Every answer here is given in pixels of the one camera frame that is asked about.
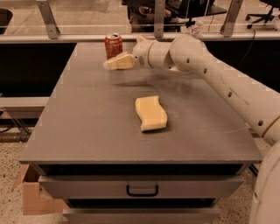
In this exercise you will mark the person seated in background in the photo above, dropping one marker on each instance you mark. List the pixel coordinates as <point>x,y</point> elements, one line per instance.
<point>141,15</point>

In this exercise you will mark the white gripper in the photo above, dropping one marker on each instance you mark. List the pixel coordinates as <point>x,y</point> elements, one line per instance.
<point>141,53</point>

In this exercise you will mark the clear plastic bottle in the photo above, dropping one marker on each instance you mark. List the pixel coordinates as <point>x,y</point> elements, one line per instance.
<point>196,29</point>

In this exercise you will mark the grey drawer cabinet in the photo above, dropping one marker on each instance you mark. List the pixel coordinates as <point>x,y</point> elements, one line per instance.
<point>90,127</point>

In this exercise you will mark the yellow sponge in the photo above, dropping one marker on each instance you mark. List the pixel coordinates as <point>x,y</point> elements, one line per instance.
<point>151,113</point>

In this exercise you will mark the black drawer handle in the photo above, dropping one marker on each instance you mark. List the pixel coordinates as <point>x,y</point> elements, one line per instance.
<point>142,192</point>

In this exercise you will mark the red coke can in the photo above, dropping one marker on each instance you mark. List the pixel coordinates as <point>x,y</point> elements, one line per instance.
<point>113,45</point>

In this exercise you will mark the upper grey drawer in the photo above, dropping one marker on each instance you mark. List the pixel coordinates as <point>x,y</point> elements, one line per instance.
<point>114,187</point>

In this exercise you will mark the lower grey drawer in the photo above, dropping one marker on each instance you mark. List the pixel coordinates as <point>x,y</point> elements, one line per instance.
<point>141,215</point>

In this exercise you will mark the black office chair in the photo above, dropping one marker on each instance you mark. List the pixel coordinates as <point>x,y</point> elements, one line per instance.
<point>255,18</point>

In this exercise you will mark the brown cardboard box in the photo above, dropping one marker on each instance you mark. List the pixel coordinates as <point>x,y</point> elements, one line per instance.
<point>36,200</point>

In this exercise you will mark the grey drawer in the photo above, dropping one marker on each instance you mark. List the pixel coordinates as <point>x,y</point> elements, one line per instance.
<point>141,215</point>
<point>114,187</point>

